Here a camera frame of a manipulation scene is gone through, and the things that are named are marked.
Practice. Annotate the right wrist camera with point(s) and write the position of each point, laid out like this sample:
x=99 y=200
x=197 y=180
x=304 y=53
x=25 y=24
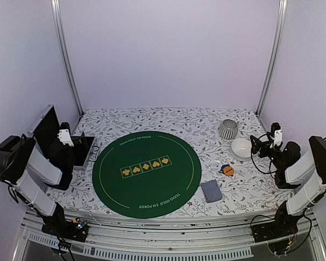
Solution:
x=276 y=134

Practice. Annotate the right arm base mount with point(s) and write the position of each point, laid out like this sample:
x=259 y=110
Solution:
x=283 y=231

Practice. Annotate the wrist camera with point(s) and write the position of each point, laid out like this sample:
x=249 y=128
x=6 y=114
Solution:
x=276 y=134
x=64 y=134

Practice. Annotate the white bowl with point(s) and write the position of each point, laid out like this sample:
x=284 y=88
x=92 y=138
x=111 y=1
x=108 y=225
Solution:
x=241 y=149

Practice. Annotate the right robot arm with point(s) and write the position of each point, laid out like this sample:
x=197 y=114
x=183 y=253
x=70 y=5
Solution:
x=307 y=172

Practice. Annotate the blue-backed card deck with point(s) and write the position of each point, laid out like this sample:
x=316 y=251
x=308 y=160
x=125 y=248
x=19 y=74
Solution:
x=211 y=191

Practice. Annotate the round green poker mat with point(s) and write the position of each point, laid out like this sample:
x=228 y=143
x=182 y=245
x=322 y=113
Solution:
x=146 y=174

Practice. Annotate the striped ceramic cup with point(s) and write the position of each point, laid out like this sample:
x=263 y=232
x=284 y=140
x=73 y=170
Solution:
x=228 y=129

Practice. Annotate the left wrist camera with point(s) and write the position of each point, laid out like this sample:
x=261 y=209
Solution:
x=64 y=134

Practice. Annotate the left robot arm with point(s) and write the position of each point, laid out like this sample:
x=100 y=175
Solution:
x=24 y=168

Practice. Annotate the aluminium poker set case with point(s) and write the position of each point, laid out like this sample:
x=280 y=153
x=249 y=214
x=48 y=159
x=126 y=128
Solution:
x=47 y=130

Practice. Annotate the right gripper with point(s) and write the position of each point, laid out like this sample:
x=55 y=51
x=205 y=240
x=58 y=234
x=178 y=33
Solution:
x=265 y=145

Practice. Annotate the aluminium frame post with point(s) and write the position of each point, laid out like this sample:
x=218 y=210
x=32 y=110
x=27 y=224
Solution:
x=57 y=17
x=279 y=27

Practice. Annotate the front aluminium rail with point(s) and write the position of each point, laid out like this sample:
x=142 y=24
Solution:
x=114 y=237

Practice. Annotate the blue small blind button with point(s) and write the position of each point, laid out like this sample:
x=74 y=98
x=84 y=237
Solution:
x=223 y=167

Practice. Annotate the left aluminium frame post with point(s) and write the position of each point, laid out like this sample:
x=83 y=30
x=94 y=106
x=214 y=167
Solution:
x=57 y=17

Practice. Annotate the right aluminium frame post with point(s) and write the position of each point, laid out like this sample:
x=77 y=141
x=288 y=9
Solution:
x=279 y=27

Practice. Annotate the orange big blind button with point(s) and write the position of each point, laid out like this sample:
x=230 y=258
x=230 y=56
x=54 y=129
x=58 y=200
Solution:
x=228 y=171

